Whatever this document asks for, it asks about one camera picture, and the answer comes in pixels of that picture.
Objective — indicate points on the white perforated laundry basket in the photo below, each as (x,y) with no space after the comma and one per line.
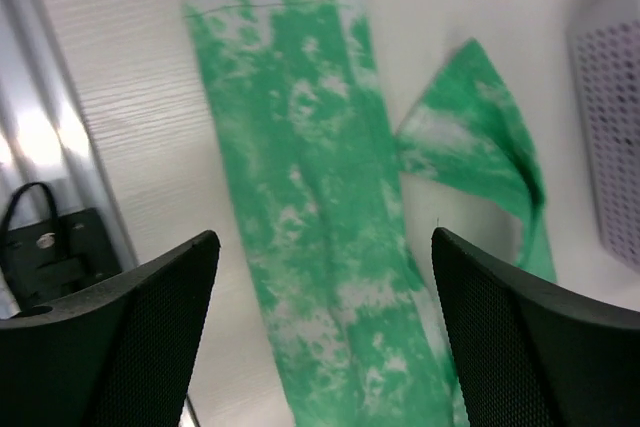
(603,41)

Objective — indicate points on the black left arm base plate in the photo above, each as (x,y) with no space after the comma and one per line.
(59,256)

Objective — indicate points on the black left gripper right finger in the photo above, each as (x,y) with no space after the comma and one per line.
(530,353)

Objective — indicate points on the aluminium mounting rail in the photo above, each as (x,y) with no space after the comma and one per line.
(43,133)

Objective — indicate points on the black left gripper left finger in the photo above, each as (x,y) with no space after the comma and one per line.
(118,353)

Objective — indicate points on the green tie-dye trousers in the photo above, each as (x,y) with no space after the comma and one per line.
(313,169)

